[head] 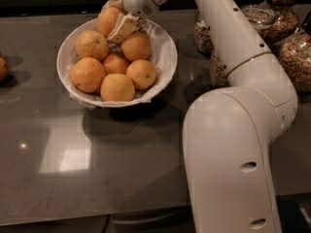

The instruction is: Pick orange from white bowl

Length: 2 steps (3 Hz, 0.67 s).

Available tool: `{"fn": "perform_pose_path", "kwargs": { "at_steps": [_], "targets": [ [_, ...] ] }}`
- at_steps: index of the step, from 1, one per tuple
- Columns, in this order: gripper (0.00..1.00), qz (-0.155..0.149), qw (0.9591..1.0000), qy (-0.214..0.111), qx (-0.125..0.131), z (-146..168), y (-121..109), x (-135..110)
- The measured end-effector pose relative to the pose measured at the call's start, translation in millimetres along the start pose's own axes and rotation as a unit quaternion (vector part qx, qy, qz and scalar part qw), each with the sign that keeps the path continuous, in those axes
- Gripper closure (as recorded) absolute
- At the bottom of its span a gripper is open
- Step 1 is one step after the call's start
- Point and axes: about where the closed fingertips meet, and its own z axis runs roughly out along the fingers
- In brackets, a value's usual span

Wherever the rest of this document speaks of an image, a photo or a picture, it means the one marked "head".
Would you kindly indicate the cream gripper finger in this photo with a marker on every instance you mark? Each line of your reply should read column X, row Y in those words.
column 125, row 26
column 114, row 4

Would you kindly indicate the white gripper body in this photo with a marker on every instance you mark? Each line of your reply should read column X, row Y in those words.
column 141, row 8

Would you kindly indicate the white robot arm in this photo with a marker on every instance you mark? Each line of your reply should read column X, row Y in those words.
column 227, row 132

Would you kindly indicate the center small orange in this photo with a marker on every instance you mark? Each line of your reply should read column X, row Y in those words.
column 115, row 63

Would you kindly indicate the white bowl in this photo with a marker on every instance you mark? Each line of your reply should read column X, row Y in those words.
column 164, row 56

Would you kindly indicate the back left glass jar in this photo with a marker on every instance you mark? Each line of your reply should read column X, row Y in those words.
column 201, row 37

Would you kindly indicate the front glass cereal jar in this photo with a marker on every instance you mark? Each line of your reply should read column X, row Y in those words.
column 262, row 20

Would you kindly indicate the back right glass jar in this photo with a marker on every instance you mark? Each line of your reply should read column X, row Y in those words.
column 282, row 19

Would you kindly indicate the right hidden glass jar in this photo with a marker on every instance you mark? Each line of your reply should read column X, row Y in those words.
column 295, row 56

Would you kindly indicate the dark box under table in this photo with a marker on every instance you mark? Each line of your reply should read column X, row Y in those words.
column 292, row 219

